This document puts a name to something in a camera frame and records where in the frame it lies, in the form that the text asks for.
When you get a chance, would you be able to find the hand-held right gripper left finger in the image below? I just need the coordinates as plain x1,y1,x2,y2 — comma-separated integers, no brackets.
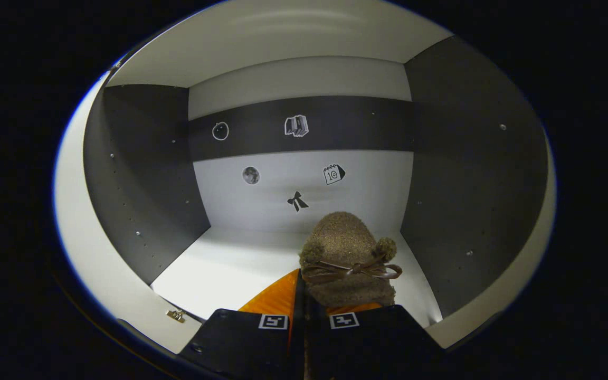
179,269,305,380

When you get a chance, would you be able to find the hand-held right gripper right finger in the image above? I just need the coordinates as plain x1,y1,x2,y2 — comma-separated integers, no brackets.
304,301,445,380

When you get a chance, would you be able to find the brown fuzzy slipper shoe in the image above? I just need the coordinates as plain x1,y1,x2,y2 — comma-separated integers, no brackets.
298,211,404,310

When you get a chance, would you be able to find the white shoe cabinet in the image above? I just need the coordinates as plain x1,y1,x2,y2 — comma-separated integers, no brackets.
82,0,550,324

